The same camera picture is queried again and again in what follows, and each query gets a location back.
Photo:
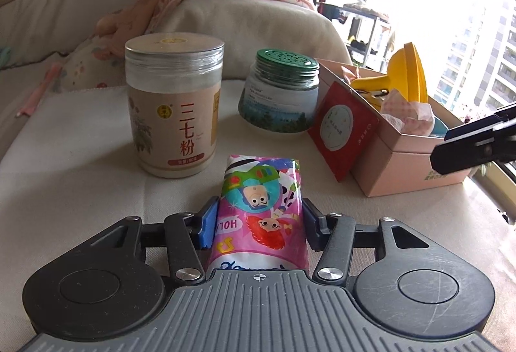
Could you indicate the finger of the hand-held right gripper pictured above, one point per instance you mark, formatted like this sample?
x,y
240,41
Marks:
x,y
463,156
483,124

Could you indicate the clear jar with tan label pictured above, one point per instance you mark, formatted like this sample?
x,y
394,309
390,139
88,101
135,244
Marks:
x,y
173,114

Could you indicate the glass jar with green lid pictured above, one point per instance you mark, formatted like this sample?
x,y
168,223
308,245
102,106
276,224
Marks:
x,y
278,94

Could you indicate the metal shoe rack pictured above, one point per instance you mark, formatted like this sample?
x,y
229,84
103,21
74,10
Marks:
x,y
363,29

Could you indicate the pink comb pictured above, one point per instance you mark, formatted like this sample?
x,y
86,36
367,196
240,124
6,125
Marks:
x,y
38,92

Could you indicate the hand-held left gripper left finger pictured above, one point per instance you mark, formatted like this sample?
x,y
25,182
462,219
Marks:
x,y
207,227

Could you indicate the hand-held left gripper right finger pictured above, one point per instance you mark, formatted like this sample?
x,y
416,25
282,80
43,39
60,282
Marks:
x,y
311,227

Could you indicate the beige woven table cloth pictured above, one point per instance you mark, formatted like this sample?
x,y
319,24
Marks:
x,y
80,166

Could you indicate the cartoon print tissue pack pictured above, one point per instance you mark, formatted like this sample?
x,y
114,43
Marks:
x,y
258,215

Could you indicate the beige covered sofa armrest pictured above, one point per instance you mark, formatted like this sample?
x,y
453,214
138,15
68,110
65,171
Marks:
x,y
258,25

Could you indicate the floral print pillow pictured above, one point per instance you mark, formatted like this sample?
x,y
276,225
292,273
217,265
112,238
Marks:
x,y
92,65

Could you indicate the grey beige sofa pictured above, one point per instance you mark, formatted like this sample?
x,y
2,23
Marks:
x,y
60,13

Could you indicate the red square sachet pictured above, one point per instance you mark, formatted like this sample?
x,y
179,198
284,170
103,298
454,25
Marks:
x,y
342,130

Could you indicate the pink cardboard box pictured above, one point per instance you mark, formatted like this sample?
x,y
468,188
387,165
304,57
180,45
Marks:
x,y
399,166

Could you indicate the blue white soft packet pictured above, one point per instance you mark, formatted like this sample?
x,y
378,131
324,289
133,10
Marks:
x,y
440,127

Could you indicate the pink patterned soft pack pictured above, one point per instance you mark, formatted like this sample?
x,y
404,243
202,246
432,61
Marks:
x,y
407,114

